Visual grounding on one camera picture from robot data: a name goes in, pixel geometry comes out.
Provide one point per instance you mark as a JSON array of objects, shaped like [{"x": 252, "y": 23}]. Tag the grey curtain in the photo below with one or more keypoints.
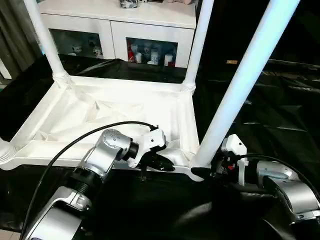
[{"x": 15, "y": 32}]

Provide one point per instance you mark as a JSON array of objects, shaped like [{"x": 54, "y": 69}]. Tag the small gold tag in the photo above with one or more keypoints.
[{"x": 231, "y": 62}]

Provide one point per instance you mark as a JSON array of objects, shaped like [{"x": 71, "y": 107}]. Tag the grey metal rod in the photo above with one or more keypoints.
[{"x": 295, "y": 65}]

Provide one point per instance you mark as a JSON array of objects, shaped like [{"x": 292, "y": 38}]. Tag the black work mat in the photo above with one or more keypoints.
[{"x": 275, "y": 112}]

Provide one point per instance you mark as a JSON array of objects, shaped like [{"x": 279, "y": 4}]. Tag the white glass-door cabinet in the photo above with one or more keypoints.
[{"x": 112, "y": 25}]

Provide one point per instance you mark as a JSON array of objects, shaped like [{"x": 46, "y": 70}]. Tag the grey patterned ornament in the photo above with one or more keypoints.
[{"x": 128, "y": 3}]

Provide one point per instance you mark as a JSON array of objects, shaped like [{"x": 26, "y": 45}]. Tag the black backdrop cloth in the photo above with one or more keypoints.
[{"x": 295, "y": 32}]

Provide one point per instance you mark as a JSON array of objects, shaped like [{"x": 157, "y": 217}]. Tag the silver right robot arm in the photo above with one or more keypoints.
[{"x": 300, "y": 192}]

